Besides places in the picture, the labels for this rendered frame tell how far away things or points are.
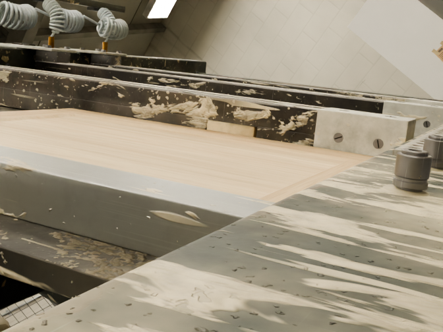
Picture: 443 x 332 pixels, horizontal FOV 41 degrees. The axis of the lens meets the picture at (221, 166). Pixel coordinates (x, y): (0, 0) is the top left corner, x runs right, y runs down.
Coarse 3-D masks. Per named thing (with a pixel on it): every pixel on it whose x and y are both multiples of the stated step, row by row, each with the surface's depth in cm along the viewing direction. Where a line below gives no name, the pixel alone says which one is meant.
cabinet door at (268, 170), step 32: (0, 128) 75; (32, 128) 78; (64, 128) 80; (96, 128) 83; (128, 128) 86; (160, 128) 88; (192, 128) 91; (96, 160) 61; (128, 160) 62; (160, 160) 64; (192, 160) 66; (224, 160) 68; (256, 160) 70; (288, 160) 72; (320, 160) 74; (352, 160) 75; (256, 192) 53; (288, 192) 53
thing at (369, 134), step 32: (0, 96) 111; (32, 96) 107; (64, 96) 104; (96, 96) 101; (128, 96) 98; (160, 96) 95; (192, 96) 92; (224, 96) 91; (288, 128) 86; (320, 128) 83; (352, 128) 81; (384, 128) 79
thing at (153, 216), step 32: (0, 160) 45; (32, 160) 46; (64, 160) 47; (0, 192) 45; (32, 192) 43; (64, 192) 42; (96, 192) 40; (128, 192) 39; (160, 192) 40; (192, 192) 40; (224, 192) 41; (64, 224) 42; (96, 224) 41; (128, 224) 40; (160, 224) 38; (192, 224) 37; (224, 224) 36; (160, 256) 39
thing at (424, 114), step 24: (48, 0) 162; (48, 48) 157; (72, 72) 157; (96, 72) 154; (120, 72) 150; (144, 72) 148; (264, 96) 133; (288, 96) 131; (312, 96) 128; (336, 96) 126; (432, 120) 118
